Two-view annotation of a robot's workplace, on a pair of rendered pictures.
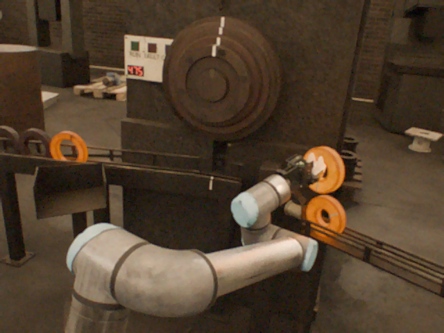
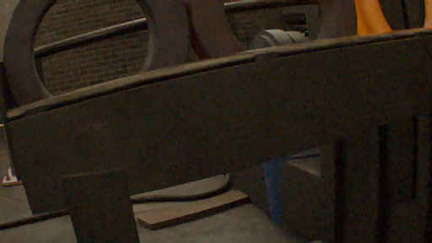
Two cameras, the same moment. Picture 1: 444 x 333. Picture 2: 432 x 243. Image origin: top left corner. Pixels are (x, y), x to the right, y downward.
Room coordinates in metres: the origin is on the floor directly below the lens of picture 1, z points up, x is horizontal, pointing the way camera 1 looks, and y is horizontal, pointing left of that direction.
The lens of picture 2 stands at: (1.41, 1.22, 0.66)
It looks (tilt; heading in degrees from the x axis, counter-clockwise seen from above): 9 degrees down; 330
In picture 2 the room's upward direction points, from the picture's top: 6 degrees counter-clockwise
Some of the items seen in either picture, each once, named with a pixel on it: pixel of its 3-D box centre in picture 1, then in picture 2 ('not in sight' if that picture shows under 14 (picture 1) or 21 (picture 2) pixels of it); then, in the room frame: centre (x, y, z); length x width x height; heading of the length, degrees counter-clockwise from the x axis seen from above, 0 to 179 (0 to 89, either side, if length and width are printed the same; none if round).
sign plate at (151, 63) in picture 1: (152, 60); not in sight; (1.76, 0.34, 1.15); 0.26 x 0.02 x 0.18; 76
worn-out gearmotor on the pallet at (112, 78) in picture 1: (114, 78); not in sight; (6.02, 1.72, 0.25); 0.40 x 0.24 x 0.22; 166
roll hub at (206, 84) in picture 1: (213, 84); not in sight; (1.47, 0.06, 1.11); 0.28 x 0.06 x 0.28; 76
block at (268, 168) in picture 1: (268, 191); not in sight; (1.53, -0.20, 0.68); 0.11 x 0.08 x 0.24; 166
